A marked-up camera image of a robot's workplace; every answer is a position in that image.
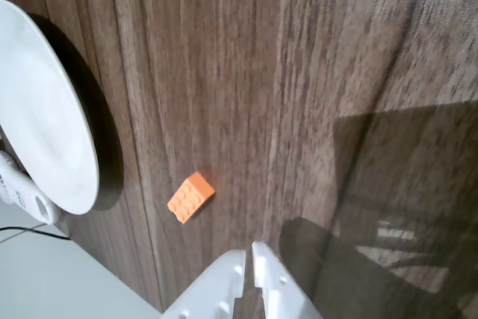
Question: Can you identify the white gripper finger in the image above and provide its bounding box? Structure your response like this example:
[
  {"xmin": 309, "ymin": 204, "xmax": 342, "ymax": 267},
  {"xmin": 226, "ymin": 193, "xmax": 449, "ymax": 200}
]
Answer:
[
  {"xmin": 252, "ymin": 240, "xmax": 322, "ymax": 319},
  {"xmin": 160, "ymin": 248, "xmax": 246, "ymax": 319}
]

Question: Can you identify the orange lego block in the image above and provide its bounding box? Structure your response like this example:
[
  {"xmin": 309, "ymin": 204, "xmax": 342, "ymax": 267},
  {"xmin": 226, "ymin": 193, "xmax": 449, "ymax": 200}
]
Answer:
[{"xmin": 167, "ymin": 171, "xmax": 216, "ymax": 225}]

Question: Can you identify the white round plate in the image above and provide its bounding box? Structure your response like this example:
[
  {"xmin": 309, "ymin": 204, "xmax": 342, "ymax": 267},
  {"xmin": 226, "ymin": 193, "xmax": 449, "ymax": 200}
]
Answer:
[{"xmin": 0, "ymin": 0, "xmax": 100, "ymax": 216}]

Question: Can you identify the small white fan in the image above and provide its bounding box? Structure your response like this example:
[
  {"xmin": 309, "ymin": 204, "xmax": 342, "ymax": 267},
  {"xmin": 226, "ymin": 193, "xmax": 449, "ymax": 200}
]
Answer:
[{"xmin": 0, "ymin": 149, "xmax": 63, "ymax": 226}]

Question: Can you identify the thin black cable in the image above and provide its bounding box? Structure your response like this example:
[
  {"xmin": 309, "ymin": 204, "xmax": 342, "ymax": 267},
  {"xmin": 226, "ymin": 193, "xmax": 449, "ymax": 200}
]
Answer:
[{"xmin": 0, "ymin": 226, "xmax": 72, "ymax": 241}]

